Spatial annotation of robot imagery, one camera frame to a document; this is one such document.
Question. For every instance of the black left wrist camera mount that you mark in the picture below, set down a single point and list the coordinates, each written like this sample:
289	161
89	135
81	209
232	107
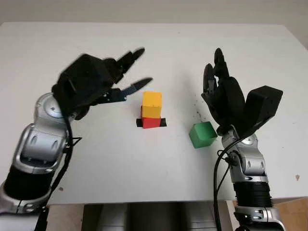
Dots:
81	81

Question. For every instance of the green cube block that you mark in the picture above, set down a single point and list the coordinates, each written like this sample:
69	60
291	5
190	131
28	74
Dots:
202	136

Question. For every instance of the yellow cube block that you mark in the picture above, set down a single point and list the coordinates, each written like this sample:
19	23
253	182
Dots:
151	106

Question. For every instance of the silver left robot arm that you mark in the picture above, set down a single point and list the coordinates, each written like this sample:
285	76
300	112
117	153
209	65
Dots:
38	149

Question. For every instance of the red cube block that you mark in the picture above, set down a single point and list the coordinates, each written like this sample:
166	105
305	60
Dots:
151	123

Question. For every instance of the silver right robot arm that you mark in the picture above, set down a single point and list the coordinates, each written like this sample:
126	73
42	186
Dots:
251	173

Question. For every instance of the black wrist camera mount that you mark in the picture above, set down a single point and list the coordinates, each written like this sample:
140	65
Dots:
263	103
81	81

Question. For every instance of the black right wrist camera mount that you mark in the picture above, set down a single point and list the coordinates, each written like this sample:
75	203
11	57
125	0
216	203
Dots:
263	103

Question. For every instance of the black tape strip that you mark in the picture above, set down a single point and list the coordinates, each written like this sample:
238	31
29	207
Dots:
163	122

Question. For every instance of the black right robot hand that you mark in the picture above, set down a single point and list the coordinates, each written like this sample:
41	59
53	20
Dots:
229	103

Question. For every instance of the white table leg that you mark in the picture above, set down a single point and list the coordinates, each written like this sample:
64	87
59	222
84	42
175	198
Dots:
228	216
66	219

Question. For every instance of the grey robot torso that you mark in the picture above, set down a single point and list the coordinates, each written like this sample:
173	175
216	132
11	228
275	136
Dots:
149	217

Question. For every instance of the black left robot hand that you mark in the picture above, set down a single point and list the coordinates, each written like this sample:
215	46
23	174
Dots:
113	72

